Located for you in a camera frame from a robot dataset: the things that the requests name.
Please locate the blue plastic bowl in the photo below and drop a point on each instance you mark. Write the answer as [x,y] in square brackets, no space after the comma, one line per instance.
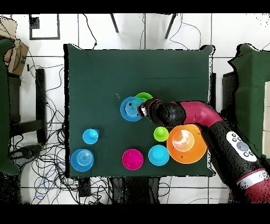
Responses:
[82,160]
[128,109]

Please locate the green plastic bowl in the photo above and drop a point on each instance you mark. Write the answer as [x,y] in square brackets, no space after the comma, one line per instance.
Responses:
[144,96]

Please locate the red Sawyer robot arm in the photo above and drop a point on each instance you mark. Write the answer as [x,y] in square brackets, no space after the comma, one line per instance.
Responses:
[200,114]

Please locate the light green plastic cup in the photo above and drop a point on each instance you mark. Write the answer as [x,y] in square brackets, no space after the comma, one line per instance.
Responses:
[161,136]

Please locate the dark green tablecloth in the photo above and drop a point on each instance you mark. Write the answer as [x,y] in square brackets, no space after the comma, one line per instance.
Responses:
[137,74]

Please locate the cyan plastic bowl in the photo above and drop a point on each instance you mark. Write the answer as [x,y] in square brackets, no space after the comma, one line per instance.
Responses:
[158,156]

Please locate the pink plastic bowl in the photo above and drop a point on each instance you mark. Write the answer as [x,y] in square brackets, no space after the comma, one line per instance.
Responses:
[132,159]

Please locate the blue plastic cup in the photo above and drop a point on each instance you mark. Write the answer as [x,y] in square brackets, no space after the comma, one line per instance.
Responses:
[89,137]

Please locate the large orange plastic bowl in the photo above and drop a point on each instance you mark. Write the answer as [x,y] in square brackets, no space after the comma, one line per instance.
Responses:
[189,154]

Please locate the black tripod leg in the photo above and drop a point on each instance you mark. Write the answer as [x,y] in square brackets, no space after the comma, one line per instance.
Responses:
[170,26]
[114,24]

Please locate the black equipment cabinet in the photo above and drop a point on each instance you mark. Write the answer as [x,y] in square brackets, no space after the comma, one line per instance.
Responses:
[228,88]

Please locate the black power adapter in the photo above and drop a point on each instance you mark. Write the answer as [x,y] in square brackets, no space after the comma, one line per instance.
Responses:
[84,188]

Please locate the green cloth side table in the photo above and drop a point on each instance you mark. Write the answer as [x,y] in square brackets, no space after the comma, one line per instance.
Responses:
[251,84]
[3,105]

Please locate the black knobbed floor stand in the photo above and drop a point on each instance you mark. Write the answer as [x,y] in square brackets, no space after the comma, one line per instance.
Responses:
[28,152]

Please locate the white box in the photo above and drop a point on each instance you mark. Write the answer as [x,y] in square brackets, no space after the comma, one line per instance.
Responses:
[266,116]

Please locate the brown cardboard box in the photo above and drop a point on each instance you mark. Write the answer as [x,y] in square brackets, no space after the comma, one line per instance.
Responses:
[18,57]

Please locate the pale cardboard box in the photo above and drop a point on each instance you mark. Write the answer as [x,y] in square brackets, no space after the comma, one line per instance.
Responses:
[7,29]

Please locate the black bench frame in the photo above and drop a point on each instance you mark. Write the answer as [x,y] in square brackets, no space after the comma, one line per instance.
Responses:
[40,95]

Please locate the black floor frame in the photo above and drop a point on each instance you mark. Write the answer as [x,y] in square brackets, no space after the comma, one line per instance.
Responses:
[44,38]

